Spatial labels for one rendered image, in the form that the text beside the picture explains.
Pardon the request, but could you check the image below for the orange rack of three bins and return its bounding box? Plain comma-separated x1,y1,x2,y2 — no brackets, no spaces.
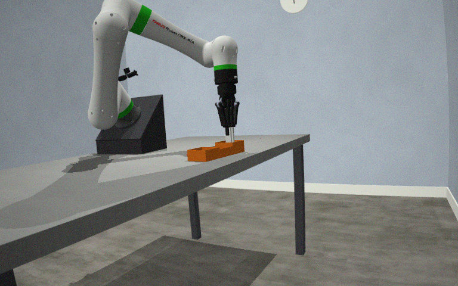
187,140,245,162

